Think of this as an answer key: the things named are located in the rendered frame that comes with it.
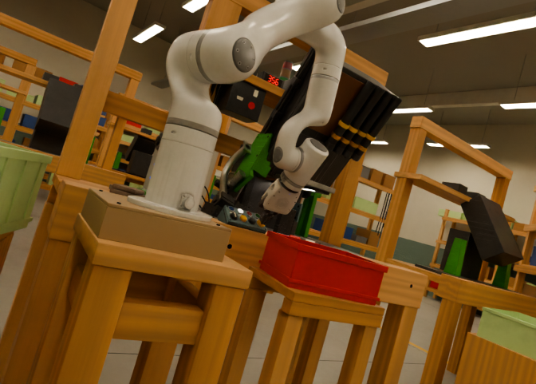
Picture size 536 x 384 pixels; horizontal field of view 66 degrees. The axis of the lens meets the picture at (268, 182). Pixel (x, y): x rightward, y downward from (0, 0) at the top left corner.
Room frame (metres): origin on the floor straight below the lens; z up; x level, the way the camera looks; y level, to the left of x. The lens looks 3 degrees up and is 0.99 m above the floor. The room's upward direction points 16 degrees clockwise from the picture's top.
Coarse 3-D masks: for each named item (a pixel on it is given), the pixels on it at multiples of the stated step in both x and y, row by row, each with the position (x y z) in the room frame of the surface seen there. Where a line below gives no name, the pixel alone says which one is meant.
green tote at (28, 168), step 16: (0, 144) 0.92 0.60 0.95; (0, 160) 0.71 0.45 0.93; (16, 160) 0.77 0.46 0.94; (32, 160) 0.84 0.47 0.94; (48, 160) 0.93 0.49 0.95; (0, 176) 0.73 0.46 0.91; (16, 176) 0.80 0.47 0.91; (32, 176) 0.88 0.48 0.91; (0, 192) 0.75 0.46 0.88; (16, 192) 0.81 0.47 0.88; (32, 192) 0.90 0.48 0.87; (0, 208) 0.77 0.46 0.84; (16, 208) 0.85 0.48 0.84; (32, 208) 0.94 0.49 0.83; (0, 224) 0.79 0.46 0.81; (16, 224) 0.87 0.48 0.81
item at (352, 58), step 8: (232, 0) 1.84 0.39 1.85; (240, 0) 1.85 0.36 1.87; (248, 0) 1.87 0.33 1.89; (256, 0) 1.89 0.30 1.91; (264, 0) 1.91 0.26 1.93; (248, 8) 1.88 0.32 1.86; (256, 8) 1.90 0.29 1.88; (288, 40) 2.08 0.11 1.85; (296, 40) 2.05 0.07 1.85; (304, 48) 2.12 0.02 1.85; (352, 56) 2.20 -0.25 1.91; (360, 56) 2.23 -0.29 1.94; (352, 64) 2.21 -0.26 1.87; (360, 64) 2.23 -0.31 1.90; (368, 64) 2.26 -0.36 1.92; (368, 72) 2.27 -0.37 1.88; (376, 72) 2.30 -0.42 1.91; (384, 72) 2.33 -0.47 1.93; (376, 80) 2.31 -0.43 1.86; (384, 80) 2.33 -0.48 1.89
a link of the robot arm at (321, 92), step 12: (312, 84) 1.22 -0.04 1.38; (324, 84) 1.21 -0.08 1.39; (336, 84) 1.22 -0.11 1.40; (312, 96) 1.22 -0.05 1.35; (324, 96) 1.21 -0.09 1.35; (312, 108) 1.21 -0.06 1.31; (324, 108) 1.21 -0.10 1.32; (288, 120) 1.22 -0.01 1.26; (300, 120) 1.18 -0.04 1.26; (312, 120) 1.19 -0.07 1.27; (324, 120) 1.22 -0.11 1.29; (288, 132) 1.18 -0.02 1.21; (300, 132) 1.18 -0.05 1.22; (276, 144) 1.21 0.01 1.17; (288, 144) 1.17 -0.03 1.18; (276, 156) 1.19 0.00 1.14; (288, 156) 1.18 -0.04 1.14; (300, 156) 1.20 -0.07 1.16; (288, 168) 1.20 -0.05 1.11
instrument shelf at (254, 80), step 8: (248, 80) 1.80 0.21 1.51; (256, 80) 1.82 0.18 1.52; (264, 80) 1.84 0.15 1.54; (264, 88) 1.84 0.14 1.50; (272, 88) 1.86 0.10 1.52; (280, 88) 1.88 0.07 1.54; (272, 96) 1.92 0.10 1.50; (280, 96) 1.89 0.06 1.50; (264, 104) 2.11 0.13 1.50; (272, 104) 2.07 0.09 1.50
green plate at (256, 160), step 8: (264, 136) 1.64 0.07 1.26; (272, 136) 1.61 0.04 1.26; (256, 144) 1.66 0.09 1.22; (264, 144) 1.60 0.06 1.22; (256, 152) 1.62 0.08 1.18; (264, 152) 1.61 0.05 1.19; (248, 160) 1.64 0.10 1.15; (256, 160) 1.59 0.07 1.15; (264, 160) 1.62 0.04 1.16; (240, 168) 1.66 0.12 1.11; (248, 168) 1.60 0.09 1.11; (256, 168) 1.61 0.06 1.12; (264, 168) 1.63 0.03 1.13; (264, 176) 1.63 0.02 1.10
